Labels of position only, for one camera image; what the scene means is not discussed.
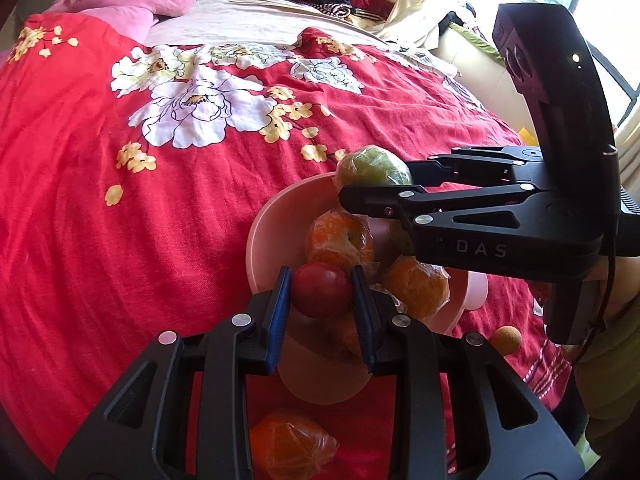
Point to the red tomato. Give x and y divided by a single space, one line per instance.
320 290

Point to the beige bed sheet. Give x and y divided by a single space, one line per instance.
250 20

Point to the pale pink pillow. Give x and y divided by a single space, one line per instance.
125 22

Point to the red floral blanket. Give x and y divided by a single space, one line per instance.
150 235

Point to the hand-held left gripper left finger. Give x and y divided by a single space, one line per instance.
277 320

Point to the person's right forearm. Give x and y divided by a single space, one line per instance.
615 385

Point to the small round brown fruit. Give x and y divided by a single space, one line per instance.
505 341

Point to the green-edged cream pad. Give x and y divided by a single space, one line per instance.
475 75

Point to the yellow flat item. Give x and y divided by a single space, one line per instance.
527 136

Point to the pink floral cloth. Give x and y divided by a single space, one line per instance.
462 17

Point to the white crumpled cloth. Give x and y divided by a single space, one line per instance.
425 60

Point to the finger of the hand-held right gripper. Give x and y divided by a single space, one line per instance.
475 165
375 200

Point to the window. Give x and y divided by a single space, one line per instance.
615 35

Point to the pink animal-shaped plate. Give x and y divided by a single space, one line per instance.
280 225

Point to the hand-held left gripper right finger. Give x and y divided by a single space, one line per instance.
362 320

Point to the cream curtain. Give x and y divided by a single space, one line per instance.
430 0

